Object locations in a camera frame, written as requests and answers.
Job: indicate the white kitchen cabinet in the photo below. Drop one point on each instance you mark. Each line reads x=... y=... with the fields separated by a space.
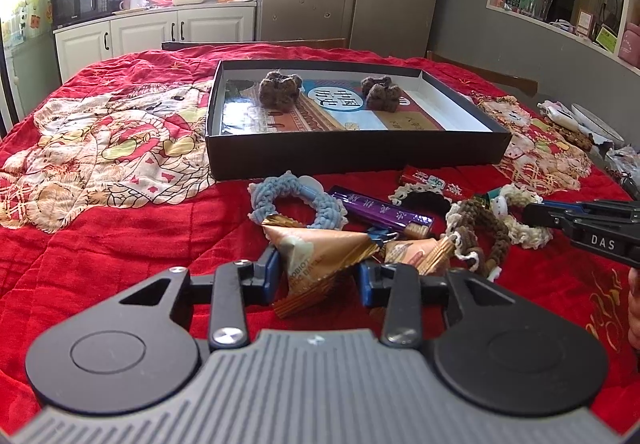
x=150 y=31

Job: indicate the black shallow cardboard box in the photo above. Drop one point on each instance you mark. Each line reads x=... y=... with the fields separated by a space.
x=350 y=151

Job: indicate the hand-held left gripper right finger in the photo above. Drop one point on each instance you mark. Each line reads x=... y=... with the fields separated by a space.
x=366 y=284

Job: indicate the red printed blanket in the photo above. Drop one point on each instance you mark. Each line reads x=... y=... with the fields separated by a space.
x=115 y=204

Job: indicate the green card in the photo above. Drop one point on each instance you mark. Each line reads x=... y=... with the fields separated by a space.
x=606 y=39

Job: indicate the red slim box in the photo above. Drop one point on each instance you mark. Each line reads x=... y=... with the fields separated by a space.
x=435 y=184

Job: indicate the brown and cream crochet scrunchie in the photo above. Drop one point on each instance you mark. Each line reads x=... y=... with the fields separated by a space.
x=477 y=224

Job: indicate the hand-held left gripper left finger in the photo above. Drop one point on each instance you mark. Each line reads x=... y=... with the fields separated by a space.
x=271 y=271

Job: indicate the dark brown crochet scrunchie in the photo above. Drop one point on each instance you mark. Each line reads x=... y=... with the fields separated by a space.
x=280 y=90
x=381 y=94

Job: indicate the purple slim box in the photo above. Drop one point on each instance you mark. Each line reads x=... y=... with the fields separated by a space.
x=372 y=211

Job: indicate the white mug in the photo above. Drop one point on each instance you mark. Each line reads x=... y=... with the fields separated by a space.
x=132 y=2

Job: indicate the black microwave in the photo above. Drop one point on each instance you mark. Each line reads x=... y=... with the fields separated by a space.
x=80 y=1

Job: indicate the small gold snack packet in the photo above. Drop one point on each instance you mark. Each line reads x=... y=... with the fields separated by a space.
x=412 y=254

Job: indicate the white crumpled item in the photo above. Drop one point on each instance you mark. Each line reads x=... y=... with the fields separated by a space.
x=557 y=111

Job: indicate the white plate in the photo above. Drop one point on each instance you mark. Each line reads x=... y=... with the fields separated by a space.
x=597 y=126

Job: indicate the small picture frame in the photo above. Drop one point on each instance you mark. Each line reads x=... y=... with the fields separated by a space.
x=585 y=24

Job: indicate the dark wooden chair back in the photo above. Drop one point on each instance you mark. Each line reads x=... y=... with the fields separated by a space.
x=250 y=44

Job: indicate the blue crochet scrunchie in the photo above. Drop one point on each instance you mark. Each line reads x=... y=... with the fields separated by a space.
x=262 y=196

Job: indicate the brown wooden chair back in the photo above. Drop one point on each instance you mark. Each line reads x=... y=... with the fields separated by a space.
x=500 y=79

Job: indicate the pink bag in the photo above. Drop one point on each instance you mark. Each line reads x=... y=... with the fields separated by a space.
x=631 y=44

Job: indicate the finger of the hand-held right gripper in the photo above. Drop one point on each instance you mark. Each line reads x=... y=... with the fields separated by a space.
x=542 y=216
x=565 y=205

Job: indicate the person's right hand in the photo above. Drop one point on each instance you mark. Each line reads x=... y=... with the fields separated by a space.
x=635 y=319

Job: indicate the large gold snack packet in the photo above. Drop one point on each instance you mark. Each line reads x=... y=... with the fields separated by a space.
x=320 y=251

